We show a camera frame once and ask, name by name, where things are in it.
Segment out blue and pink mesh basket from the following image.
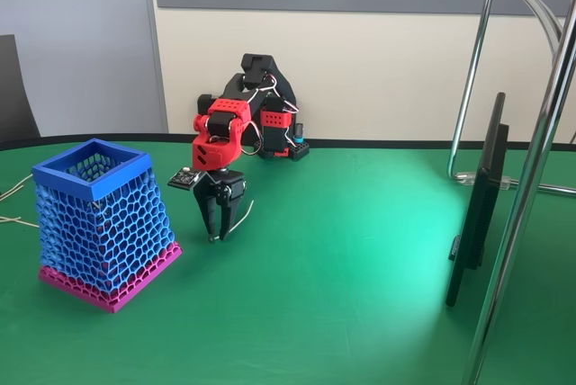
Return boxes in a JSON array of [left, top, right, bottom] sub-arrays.
[[31, 138, 185, 316]]

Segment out black plastic tool case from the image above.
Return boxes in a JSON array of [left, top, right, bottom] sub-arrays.
[[197, 93, 226, 117]]

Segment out green table cloth black edged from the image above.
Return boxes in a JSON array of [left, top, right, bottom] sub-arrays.
[[0, 132, 576, 385]]

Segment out dark chair backrest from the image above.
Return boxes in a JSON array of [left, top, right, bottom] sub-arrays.
[[0, 33, 41, 144]]

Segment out clear plastic stand foot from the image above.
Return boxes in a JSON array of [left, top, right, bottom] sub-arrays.
[[455, 170, 517, 192]]

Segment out black flat light panel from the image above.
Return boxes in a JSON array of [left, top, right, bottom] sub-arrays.
[[445, 91, 512, 309]]

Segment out chrome tube stand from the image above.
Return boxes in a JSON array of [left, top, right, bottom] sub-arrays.
[[446, 0, 576, 385]]

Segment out red white wrist servo cable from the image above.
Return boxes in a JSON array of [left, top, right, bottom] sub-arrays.
[[239, 121, 266, 157]]

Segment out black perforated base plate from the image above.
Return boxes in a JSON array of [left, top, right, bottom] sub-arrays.
[[253, 138, 312, 163]]

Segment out red white shoulder servo cable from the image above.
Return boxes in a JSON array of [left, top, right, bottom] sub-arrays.
[[277, 95, 301, 115]]

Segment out red white elbow servo cable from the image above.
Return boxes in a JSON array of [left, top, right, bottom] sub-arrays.
[[246, 73, 280, 110]]

